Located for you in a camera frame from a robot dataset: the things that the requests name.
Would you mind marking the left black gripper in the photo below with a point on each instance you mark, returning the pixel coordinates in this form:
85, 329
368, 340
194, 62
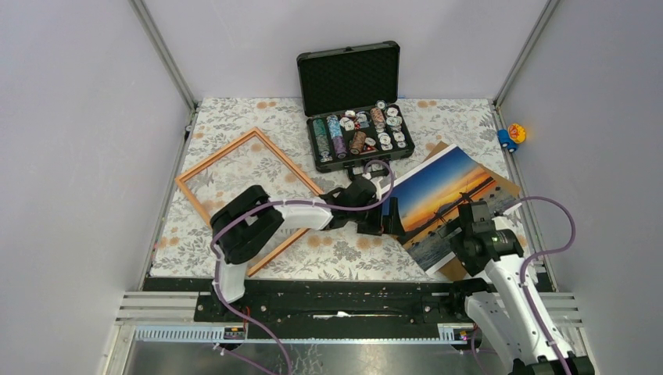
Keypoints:
389, 223

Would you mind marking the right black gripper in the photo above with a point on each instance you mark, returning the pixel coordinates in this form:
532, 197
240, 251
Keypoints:
463, 229

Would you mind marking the sunset landscape photo print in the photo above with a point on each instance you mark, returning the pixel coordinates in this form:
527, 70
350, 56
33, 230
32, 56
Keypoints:
445, 207

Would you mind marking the brown cardboard backing board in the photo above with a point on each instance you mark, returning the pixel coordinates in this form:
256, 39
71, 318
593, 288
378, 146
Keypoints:
497, 181

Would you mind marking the orange wooden picture frame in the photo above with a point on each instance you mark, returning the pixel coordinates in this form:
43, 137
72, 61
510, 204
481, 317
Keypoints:
216, 169

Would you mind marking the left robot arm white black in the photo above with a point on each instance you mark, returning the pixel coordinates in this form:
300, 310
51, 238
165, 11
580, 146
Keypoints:
245, 225

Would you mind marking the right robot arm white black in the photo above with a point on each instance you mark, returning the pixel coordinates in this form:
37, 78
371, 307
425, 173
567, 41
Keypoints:
501, 297

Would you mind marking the brown poker chip stack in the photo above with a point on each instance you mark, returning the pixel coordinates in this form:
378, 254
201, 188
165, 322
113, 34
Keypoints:
356, 146

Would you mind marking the purple poker chip stack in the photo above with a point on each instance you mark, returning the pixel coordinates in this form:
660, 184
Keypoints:
339, 147

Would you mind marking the blue yellow toy car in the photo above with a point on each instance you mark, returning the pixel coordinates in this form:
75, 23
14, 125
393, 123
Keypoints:
511, 137

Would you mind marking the blue poker chip stack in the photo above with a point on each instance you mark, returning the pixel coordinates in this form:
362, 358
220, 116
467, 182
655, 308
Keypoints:
334, 127

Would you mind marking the pink poker chip stack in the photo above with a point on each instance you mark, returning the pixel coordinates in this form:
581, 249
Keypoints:
377, 118

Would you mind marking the green poker chip stack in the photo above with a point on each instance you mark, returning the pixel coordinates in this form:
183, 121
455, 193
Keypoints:
321, 139

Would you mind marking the black poker chip case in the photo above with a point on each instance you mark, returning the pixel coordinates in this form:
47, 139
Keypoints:
348, 82

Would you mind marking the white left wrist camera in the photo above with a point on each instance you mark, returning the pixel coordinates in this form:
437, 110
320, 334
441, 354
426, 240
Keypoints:
382, 184

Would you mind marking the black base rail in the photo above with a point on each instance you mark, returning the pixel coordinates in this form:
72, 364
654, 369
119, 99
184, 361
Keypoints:
336, 310

